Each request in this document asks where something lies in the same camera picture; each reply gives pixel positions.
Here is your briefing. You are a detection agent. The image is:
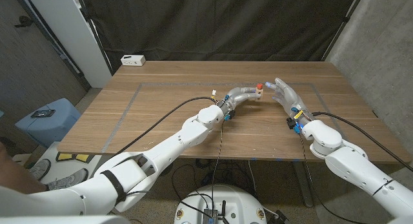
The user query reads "yellow and black floor pad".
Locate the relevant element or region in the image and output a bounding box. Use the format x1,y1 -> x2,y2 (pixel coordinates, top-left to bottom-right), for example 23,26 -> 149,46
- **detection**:
56,152 -> 94,163

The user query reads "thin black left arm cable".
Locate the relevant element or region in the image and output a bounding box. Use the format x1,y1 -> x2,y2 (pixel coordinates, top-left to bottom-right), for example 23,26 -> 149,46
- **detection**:
128,119 -> 225,223

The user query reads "white pillar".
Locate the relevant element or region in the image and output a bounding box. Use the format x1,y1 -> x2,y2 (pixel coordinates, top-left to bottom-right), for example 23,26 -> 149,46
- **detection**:
24,0 -> 112,88

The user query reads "white power strip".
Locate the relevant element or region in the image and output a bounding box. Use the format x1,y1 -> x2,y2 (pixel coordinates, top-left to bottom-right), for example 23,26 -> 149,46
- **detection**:
120,54 -> 146,66

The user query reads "grey sneaker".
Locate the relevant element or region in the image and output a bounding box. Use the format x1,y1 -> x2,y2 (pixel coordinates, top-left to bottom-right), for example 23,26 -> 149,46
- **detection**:
45,168 -> 89,191
28,158 -> 52,181

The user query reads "black door handle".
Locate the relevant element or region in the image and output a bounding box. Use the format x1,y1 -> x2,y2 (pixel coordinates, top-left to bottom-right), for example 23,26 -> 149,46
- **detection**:
14,15 -> 35,28

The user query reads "wooden table panel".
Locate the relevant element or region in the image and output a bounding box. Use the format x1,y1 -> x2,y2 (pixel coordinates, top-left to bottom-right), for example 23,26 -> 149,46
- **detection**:
101,81 -> 361,162

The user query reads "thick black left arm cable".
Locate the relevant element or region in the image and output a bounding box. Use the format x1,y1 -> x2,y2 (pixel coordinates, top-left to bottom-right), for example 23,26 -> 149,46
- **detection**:
109,96 -> 219,159

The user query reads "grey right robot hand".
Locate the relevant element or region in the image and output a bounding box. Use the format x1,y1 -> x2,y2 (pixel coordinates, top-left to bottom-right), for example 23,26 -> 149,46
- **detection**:
265,77 -> 314,125

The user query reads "white floor platform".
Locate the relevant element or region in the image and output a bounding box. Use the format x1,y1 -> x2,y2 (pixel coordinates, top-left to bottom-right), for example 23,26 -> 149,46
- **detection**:
32,141 -> 107,186

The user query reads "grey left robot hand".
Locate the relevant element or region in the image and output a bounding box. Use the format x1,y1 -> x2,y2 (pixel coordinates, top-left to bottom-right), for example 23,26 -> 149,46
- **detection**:
217,86 -> 263,117

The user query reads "black curtain backdrop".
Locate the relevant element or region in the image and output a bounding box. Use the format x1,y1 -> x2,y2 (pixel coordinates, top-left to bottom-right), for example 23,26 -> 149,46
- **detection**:
79,0 -> 361,73

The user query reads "blue stool with phone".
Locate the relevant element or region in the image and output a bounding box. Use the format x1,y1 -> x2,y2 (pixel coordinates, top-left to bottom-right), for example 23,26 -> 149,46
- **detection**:
14,97 -> 81,149

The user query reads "person's bare leg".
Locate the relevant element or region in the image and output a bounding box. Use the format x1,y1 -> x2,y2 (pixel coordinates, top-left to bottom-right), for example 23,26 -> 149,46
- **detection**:
0,141 -> 48,195

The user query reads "black backdrop frame pole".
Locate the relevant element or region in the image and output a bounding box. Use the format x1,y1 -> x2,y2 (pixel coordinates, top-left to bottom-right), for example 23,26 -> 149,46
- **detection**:
76,0 -> 114,76
322,0 -> 367,62

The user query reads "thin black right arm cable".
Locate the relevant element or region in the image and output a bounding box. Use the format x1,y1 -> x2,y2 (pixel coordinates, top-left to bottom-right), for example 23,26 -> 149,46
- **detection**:
298,133 -> 368,224

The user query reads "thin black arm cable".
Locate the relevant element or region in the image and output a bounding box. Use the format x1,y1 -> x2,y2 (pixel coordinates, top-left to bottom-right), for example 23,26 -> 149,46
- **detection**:
128,119 -> 225,223
298,133 -> 368,224

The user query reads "black phone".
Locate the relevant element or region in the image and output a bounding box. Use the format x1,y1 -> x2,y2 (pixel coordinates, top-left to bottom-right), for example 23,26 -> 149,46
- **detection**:
30,109 -> 56,118

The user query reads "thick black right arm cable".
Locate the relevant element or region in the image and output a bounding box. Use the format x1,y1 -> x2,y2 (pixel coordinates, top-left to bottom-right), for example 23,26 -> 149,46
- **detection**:
312,111 -> 413,172

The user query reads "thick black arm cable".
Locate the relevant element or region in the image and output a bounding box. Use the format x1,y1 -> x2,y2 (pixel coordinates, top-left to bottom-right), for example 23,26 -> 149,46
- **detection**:
312,111 -> 413,172
109,96 -> 219,159

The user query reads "black floor cable bundle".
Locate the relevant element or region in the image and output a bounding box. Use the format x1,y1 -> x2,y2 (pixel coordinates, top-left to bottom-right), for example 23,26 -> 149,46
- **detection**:
170,158 -> 259,202

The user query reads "grey table leg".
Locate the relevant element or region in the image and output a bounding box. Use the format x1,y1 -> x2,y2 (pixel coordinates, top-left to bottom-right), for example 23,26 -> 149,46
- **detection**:
292,161 -> 314,208

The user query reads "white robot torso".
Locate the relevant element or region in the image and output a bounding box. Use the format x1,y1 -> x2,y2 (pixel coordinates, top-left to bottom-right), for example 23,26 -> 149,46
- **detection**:
174,184 -> 268,224

